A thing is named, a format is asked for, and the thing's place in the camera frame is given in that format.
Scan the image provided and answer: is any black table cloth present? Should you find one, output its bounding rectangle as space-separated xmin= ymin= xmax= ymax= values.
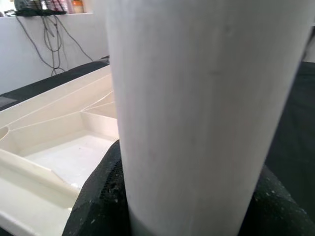
xmin=0 ymin=56 xmax=315 ymax=209

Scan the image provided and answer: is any orange jar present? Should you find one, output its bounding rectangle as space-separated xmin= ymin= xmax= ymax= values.
xmin=72 ymin=0 xmax=85 ymax=13

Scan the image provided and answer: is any thin black power cable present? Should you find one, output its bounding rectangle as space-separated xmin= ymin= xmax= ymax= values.
xmin=16 ymin=16 xmax=94 ymax=77

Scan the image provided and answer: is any white plastic table leg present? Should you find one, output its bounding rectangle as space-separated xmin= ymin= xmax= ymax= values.
xmin=104 ymin=0 xmax=315 ymax=236

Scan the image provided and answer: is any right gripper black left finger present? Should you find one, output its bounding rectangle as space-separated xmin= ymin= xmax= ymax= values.
xmin=63 ymin=140 xmax=133 ymax=236

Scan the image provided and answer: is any white plastic table top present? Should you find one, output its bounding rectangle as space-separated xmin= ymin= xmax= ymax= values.
xmin=0 ymin=64 xmax=121 ymax=236

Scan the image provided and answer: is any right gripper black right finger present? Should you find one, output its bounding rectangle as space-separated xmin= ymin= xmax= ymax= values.
xmin=242 ymin=164 xmax=315 ymax=236

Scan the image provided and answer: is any black wire shelf rack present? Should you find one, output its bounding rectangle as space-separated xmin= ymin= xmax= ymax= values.
xmin=13 ymin=0 xmax=68 ymax=17

